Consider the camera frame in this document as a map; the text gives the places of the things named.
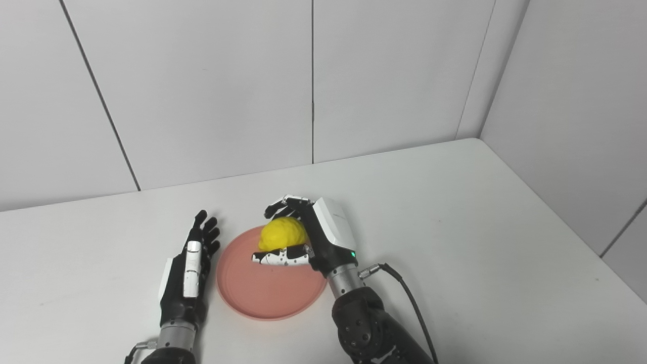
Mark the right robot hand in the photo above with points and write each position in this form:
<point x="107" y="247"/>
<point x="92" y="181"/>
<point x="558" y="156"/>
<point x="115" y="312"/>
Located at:
<point x="323" y="237"/>

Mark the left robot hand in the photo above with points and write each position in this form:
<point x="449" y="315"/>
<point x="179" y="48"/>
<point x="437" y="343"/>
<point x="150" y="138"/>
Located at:
<point x="182" y="283"/>

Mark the yellow lemon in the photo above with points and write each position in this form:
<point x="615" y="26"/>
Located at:
<point x="283" y="233"/>

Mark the pink plate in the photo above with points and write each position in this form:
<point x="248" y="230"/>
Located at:
<point x="268" y="288"/>

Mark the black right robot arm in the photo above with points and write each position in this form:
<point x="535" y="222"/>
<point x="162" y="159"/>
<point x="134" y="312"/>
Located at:
<point x="371" y="323"/>

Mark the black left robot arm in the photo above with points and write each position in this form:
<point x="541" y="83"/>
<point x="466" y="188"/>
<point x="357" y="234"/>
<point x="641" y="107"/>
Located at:
<point x="169" y="344"/>

